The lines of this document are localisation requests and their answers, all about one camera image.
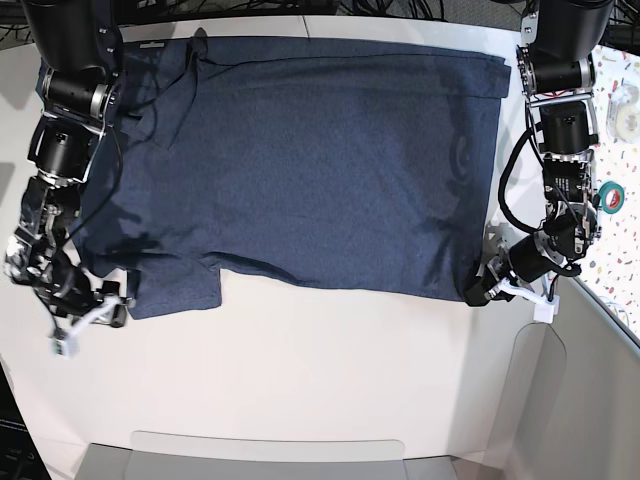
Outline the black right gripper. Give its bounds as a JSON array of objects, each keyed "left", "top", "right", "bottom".
[{"left": 29, "top": 261, "right": 131, "bottom": 330}]

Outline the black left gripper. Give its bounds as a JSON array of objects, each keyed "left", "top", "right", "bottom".
[{"left": 463, "top": 234, "right": 581, "bottom": 307}]

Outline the dark blue printed t-shirt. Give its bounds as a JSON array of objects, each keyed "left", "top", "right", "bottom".
[{"left": 74, "top": 37, "right": 511, "bottom": 319}]

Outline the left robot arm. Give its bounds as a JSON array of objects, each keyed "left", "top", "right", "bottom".
[{"left": 464, "top": 1, "right": 614, "bottom": 307}]

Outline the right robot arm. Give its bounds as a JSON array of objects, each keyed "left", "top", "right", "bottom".
[{"left": 4, "top": 1, "right": 126, "bottom": 328}]

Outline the terrazzo patterned side table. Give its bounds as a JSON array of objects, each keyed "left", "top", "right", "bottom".
[{"left": 581, "top": 46, "right": 639, "bottom": 336}]

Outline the green tape roll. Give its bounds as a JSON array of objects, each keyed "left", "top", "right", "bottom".
[{"left": 596, "top": 181, "right": 625, "bottom": 215}]

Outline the grey chair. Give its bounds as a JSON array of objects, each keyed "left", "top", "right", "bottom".
[{"left": 74, "top": 269, "right": 640, "bottom": 480}]

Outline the clear tape dispenser roll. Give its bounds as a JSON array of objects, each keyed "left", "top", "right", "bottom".
[{"left": 606, "top": 84, "right": 639, "bottom": 144}]

